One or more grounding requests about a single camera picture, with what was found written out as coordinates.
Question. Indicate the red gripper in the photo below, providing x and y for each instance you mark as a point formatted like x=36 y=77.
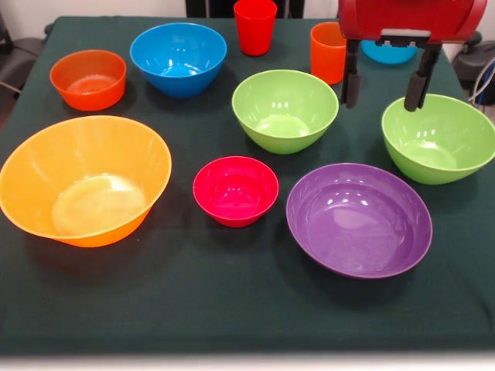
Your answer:
x=410 y=17

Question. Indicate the orange cup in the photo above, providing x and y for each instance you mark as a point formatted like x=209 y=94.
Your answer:
x=326 y=58

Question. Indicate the small light blue bowl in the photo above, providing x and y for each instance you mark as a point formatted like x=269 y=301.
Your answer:
x=386 y=56

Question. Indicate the green bowl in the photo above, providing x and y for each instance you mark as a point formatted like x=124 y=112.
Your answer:
x=284 y=104
x=437 y=131

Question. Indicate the purple bowl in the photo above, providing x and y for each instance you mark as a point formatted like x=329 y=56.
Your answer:
x=359 y=220

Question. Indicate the red cup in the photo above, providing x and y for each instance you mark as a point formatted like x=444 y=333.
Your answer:
x=255 y=35

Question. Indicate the small pink-red bowl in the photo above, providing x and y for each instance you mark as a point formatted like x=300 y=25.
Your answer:
x=236 y=189

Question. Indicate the dark green table cloth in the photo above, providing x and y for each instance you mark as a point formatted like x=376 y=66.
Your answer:
x=247 y=290

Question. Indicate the small orange bowl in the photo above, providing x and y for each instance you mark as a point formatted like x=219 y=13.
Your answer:
x=89 y=96

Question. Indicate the large yellow-orange bowl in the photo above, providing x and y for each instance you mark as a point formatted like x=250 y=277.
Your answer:
x=85 y=154

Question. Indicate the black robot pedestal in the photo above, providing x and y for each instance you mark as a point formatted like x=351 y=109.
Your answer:
x=209 y=7

